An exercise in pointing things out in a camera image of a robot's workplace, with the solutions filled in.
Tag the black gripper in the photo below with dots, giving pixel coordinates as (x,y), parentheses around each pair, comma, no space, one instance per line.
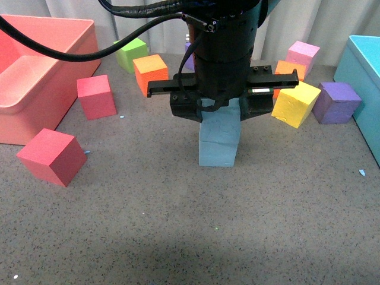
(212,86)

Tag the worn light blue foam cube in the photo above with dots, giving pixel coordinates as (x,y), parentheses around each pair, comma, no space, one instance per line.
(222,126)

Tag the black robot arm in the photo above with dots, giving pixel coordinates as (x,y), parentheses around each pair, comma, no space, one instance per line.
(222,35)

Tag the purple foam cube back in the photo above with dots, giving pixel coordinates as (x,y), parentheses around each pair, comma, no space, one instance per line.
(189,64)

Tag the orange foam cube left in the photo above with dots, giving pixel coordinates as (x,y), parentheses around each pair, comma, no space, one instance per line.
(149,68)

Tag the orange foam cube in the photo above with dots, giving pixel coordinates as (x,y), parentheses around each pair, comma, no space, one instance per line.
(284,67)
(149,68)

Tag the orange foam cube right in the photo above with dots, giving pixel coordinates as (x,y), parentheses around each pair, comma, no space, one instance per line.
(284,67)

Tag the yellow foam cube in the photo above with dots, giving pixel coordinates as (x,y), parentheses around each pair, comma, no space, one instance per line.
(293,105)

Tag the green foam cube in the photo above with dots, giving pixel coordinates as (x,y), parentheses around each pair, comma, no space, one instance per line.
(133,50)

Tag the pink foam cube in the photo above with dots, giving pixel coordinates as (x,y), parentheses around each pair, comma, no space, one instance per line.
(302,53)

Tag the red foam cube back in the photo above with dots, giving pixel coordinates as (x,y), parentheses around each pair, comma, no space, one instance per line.
(96,97)

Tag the red foam cube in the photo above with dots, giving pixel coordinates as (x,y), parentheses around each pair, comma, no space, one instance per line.
(53,156)
(96,97)

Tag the dark purple foam cube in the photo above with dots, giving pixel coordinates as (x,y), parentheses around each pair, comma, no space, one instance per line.
(336,103)

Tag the light blue plastic bin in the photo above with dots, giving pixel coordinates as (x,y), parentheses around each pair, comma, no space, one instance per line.
(359,67)

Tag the small blue foam crumb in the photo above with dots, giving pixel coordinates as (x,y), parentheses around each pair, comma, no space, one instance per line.
(362,172)

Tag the red foam cube front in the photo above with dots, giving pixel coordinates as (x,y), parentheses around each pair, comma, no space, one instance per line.
(53,156)

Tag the coral red plastic bin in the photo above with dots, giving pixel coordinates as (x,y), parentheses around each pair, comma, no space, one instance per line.
(36,90)

